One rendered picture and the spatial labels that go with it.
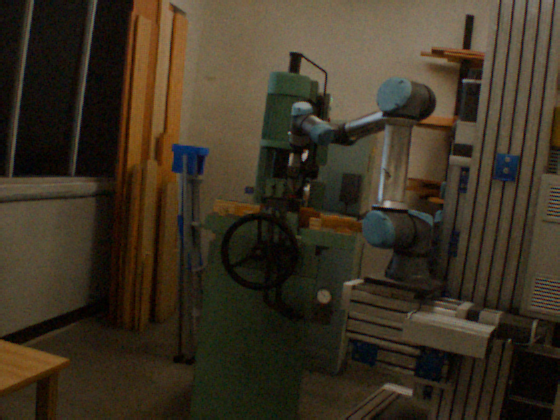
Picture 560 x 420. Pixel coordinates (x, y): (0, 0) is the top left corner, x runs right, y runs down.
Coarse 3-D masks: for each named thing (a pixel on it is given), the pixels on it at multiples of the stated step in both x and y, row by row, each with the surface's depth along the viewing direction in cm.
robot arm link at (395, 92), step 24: (384, 96) 204; (408, 96) 200; (384, 120) 206; (408, 120) 202; (384, 144) 207; (408, 144) 205; (384, 168) 206; (384, 192) 206; (384, 216) 203; (384, 240) 203; (408, 240) 209
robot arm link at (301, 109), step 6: (300, 102) 242; (294, 108) 239; (300, 108) 238; (306, 108) 238; (294, 114) 239; (300, 114) 238; (306, 114) 238; (312, 114) 239; (294, 120) 240; (300, 120) 238; (294, 126) 242; (300, 126) 238; (294, 132) 243; (300, 132) 242
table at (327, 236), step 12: (216, 216) 263; (228, 216) 267; (240, 216) 275; (204, 228) 264; (216, 228) 263; (240, 228) 262; (252, 228) 262; (300, 228) 260; (324, 228) 271; (264, 240) 252; (276, 240) 252; (288, 240) 251; (300, 240) 251; (312, 240) 260; (324, 240) 260; (336, 240) 259; (348, 240) 259
